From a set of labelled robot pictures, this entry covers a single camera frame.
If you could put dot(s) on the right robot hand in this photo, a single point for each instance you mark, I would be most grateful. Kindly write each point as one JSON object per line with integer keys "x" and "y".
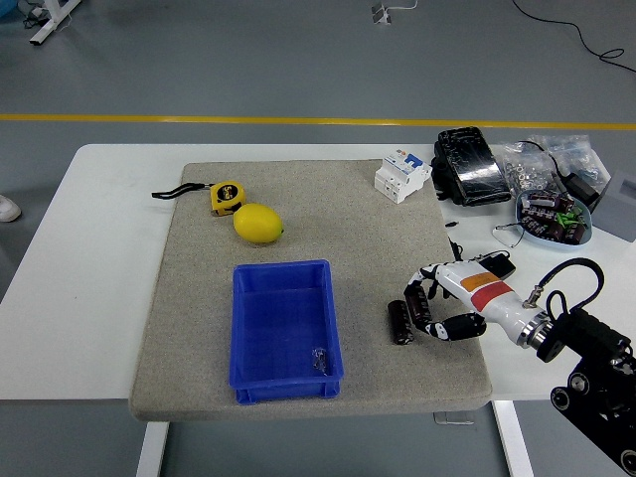
{"x": 477, "y": 293}

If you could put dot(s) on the dark cylindrical battery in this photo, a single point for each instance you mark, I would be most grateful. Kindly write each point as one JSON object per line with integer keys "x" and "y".
{"x": 416, "y": 305}
{"x": 400, "y": 323}

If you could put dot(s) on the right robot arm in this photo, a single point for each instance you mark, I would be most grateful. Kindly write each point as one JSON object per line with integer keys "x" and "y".
{"x": 596, "y": 343}

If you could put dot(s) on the grey box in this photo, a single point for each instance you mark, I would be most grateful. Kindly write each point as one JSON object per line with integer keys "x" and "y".
{"x": 618, "y": 204}

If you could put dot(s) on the blue plastic box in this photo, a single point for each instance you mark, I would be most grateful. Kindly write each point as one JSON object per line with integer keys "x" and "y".
{"x": 278, "y": 323}

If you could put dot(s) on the small black power adapter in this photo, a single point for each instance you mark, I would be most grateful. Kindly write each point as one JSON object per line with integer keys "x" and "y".
{"x": 502, "y": 266}

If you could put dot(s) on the light blue bowl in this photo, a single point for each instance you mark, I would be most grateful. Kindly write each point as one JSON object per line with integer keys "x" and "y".
{"x": 579, "y": 241}

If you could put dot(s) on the green connectors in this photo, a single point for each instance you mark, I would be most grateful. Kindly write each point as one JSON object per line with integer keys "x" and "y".
{"x": 566, "y": 217}

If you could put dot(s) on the glossy black case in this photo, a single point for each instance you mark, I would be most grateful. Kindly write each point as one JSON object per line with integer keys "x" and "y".
{"x": 472, "y": 166}

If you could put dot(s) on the clear bag of silver nuts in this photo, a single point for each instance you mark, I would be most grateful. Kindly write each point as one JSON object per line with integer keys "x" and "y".
{"x": 524, "y": 171}

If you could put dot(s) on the grey-brown mat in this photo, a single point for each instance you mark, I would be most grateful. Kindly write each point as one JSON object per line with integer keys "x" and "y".
{"x": 348, "y": 248}

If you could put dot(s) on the white circuit breaker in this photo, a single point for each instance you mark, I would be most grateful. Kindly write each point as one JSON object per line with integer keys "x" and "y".
{"x": 400, "y": 176}

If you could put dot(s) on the small clear plastic bag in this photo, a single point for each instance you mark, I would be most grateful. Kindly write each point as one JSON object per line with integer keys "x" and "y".
{"x": 319, "y": 360}

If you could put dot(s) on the clear bag of screws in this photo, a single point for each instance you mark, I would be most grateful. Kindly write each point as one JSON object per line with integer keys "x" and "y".
{"x": 579, "y": 154}

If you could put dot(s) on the yellow lemon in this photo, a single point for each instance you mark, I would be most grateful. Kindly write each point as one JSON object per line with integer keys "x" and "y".
{"x": 257, "y": 223}

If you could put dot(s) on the yellow tape measure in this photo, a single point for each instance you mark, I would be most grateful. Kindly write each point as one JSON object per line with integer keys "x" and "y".
{"x": 227, "y": 196}

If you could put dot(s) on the white table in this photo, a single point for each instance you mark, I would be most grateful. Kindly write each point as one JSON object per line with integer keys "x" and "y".
{"x": 99, "y": 248}

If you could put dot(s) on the white stand leg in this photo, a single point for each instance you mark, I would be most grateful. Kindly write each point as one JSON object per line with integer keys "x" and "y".
{"x": 47, "y": 27}

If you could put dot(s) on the metal bracket under table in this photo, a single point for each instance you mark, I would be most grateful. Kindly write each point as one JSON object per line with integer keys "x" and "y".
{"x": 452, "y": 420}

